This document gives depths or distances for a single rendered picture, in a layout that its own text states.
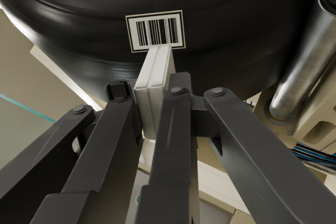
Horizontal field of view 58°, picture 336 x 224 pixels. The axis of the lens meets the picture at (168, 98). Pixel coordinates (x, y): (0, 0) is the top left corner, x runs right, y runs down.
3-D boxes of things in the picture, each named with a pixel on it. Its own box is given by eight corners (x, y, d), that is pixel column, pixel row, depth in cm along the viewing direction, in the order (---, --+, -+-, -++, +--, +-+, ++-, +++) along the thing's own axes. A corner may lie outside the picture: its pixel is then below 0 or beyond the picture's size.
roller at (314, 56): (271, 123, 60) (266, 102, 62) (294, 120, 60) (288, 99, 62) (328, 14, 28) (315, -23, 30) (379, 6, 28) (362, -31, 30)
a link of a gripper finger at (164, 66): (148, 86, 14) (164, 84, 14) (160, 45, 20) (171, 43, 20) (159, 140, 15) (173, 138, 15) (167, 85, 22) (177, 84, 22)
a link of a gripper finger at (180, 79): (163, 115, 13) (234, 107, 12) (169, 73, 17) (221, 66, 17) (168, 145, 13) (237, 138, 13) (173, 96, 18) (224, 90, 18)
